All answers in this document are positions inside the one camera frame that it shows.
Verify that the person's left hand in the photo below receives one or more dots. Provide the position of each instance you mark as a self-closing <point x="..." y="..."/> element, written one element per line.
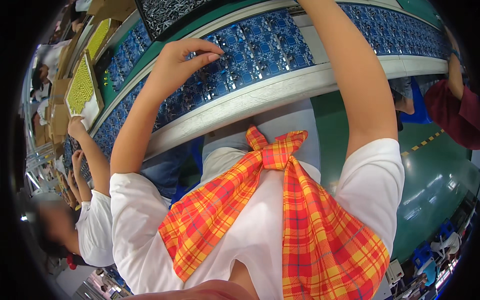
<point x="172" y="63"/>

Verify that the row of blue circuit boards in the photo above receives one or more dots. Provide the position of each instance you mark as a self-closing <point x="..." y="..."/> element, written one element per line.
<point x="258" y="48"/>
<point x="125" y="56"/>

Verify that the tray of black components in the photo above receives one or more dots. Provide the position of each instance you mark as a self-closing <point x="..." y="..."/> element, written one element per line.
<point x="168" y="13"/>

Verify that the tray of yellow components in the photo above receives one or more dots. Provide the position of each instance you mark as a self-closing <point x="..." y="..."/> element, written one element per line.
<point x="83" y="88"/>
<point x="98" y="37"/>

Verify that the brown cardboard sheet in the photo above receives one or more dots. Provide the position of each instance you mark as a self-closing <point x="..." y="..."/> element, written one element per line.
<point x="112" y="8"/>

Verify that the blue stool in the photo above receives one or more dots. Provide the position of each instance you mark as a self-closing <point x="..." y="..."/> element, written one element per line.
<point x="419" y="107"/>
<point x="195" y="150"/>

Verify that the heap of cardboard boxes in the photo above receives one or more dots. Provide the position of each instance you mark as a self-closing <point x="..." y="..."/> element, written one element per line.
<point x="56" y="112"/>

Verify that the person's body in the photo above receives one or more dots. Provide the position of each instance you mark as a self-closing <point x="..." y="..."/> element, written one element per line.
<point x="240" y="232"/>

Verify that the white box device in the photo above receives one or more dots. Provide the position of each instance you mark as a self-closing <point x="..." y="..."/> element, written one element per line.
<point x="393" y="272"/>

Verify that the blue chair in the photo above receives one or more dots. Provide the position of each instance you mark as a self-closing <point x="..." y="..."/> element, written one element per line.
<point x="422" y="255"/>

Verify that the white conveyor frame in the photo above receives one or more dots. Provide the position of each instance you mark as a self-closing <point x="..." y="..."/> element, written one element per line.
<point x="262" y="93"/>

